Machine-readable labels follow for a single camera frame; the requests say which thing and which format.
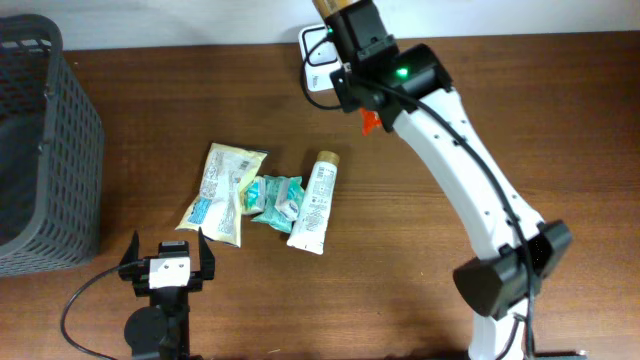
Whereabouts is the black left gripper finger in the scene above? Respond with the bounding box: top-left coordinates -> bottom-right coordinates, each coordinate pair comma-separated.
120,231 -> 139,265
198,228 -> 216,280

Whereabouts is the orange spaghetti packet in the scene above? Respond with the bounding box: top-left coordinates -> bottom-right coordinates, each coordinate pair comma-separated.
312,0 -> 382,136

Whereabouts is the cream snack bag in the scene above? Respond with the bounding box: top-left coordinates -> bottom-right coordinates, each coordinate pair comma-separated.
175,143 -> 267,248

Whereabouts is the small teal white packet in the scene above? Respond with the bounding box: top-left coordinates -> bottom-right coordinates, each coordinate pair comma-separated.
240,176 -> 266,215

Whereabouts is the small white teal box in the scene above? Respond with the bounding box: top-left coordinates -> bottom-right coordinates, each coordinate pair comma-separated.
274,177 -> 304,222

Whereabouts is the teal tissue packet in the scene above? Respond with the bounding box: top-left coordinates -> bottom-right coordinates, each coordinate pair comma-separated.
252,175 -> 304,233

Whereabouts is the white tube with brown cap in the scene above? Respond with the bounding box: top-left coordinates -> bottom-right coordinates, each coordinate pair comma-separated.
287,151 -> 340,255

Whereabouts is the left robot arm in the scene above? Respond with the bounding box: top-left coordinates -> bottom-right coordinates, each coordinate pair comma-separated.
118,232 -> 216,360

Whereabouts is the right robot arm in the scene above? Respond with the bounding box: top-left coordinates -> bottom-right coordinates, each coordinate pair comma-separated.
314,0 -> 572,359

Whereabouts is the white barcode scanner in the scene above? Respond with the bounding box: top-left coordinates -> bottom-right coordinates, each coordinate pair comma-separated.
298,25 -> 341,92

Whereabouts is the dark grey plastic basket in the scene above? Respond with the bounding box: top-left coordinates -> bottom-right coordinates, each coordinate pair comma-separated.
1,14 -> 105,277

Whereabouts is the black left camera cable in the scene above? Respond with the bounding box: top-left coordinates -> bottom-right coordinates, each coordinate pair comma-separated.
59,263 -> 131,360

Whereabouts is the black camera cable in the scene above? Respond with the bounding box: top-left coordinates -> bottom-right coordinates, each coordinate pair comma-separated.
298,29 -> 539,360
59,263 -> 131,360

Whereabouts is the black right camera cable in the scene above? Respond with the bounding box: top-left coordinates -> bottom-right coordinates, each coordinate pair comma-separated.
298,29 -> 539,360

